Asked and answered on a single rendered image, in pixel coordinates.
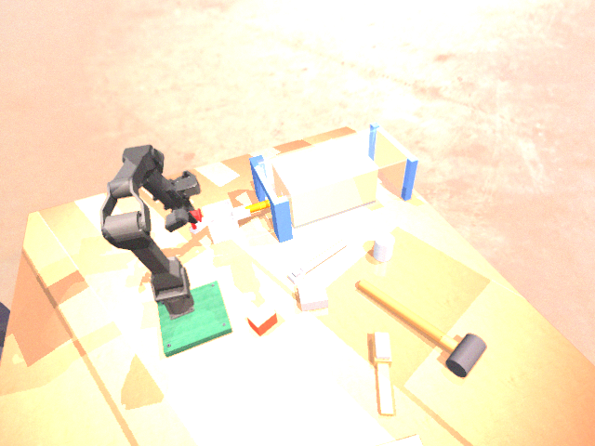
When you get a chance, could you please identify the mallet with grey head and wooden handle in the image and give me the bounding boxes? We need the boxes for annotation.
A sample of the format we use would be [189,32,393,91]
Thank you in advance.
[358,279,487,377]

